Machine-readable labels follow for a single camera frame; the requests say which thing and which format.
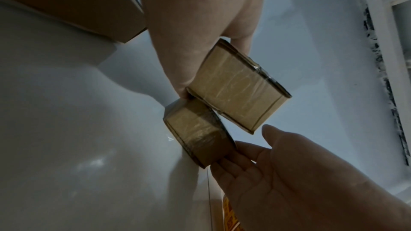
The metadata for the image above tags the orange yellow packet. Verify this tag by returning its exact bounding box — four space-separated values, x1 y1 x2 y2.
221 194 242 231

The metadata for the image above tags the person's right hand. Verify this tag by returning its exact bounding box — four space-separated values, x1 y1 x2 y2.
210 124 396 231

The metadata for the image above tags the large taped small cardboard box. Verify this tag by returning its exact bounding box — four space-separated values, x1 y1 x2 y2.
186 38 293 135

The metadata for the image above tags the white frame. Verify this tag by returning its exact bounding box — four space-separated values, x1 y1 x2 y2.
350 0 411 167

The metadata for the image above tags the person's left hand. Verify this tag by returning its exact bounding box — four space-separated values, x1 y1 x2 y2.
133 0 269 100

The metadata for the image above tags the person's right forearm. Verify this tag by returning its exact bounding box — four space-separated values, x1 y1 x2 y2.
374 195 411 231

